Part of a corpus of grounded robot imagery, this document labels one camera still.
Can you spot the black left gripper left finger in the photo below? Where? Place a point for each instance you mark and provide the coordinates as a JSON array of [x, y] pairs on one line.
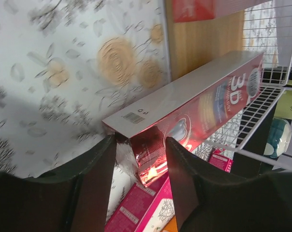
[[73, 197]]

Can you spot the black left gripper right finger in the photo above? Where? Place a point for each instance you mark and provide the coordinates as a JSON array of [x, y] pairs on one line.
[[208, 199]]

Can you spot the black dish rack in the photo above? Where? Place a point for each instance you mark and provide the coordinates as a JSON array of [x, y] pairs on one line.
[[247, 167]]

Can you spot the pink toothpaste box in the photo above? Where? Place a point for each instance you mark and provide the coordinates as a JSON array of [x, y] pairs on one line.
[[220, 161], [144, 209]]

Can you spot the teal spotted bowl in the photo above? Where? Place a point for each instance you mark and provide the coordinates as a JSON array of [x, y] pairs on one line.
[[278, 139]]

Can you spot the yellow-green mug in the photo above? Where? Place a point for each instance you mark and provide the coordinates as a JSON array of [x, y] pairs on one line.
[[284, 104]]

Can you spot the floral table mat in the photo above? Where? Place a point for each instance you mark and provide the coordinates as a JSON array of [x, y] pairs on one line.
[[66, 65]]

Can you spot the white wire wooden shelf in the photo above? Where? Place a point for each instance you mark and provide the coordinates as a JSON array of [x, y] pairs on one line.
[[204, 56]]

